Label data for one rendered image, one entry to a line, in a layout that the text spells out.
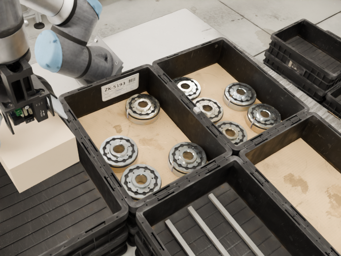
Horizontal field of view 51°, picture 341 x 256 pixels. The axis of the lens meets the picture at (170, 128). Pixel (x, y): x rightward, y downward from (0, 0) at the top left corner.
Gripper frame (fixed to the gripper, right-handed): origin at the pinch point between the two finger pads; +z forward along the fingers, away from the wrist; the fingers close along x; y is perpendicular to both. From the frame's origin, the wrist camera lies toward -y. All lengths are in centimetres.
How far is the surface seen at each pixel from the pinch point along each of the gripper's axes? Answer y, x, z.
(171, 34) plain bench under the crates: -51, 83, 40
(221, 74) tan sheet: -10, 70, 27
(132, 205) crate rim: 17.1, 12.2, 16.7
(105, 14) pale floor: -175, 125, 110
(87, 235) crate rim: 17.1, 1.1, 16.7
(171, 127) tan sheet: -1.0, 39.8, 26.7
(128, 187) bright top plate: 9.6, 16.7, 23.7
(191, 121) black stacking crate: 4.5, 41.3, 19.7
